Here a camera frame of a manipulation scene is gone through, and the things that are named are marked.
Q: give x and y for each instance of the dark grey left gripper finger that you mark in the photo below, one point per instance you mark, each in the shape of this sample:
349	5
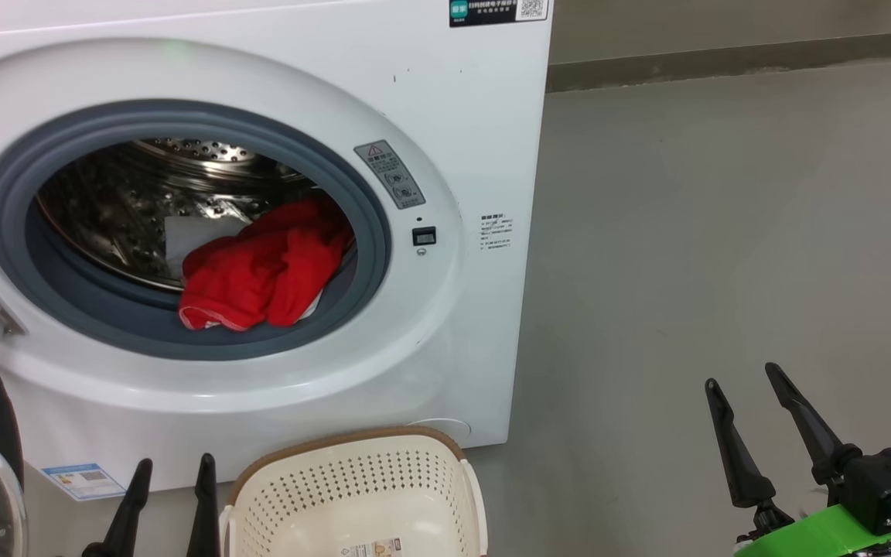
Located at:
130	514
204	510

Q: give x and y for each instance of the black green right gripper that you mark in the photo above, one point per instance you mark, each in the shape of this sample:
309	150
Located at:
879	483

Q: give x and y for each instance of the red garment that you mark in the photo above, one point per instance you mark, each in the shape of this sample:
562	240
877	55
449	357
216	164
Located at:
267	263

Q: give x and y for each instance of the cream perforated laundry basket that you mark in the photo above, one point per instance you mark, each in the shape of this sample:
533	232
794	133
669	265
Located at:
353	487

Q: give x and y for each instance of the printed label sticker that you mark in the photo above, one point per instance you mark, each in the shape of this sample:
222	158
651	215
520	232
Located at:
370	548

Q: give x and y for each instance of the stainless steel washing machine drum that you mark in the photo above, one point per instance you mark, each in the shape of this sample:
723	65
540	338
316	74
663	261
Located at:
121	201

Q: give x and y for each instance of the black door latch socket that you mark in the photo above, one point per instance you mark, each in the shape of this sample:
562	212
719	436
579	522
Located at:
424	235

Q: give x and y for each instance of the white front-load washing machine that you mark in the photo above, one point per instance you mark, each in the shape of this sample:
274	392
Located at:
453	155

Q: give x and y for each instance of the blue energy label sticker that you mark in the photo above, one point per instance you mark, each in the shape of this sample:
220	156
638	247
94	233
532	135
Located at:
83	481

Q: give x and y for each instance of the round white filter cover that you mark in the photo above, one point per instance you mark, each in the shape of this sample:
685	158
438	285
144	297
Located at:
445	428

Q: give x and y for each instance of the grey warning label sticker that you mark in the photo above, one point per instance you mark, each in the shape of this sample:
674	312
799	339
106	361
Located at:
390	174

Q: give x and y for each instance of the black QR code sticker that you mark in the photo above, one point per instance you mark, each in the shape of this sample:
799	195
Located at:
492	11

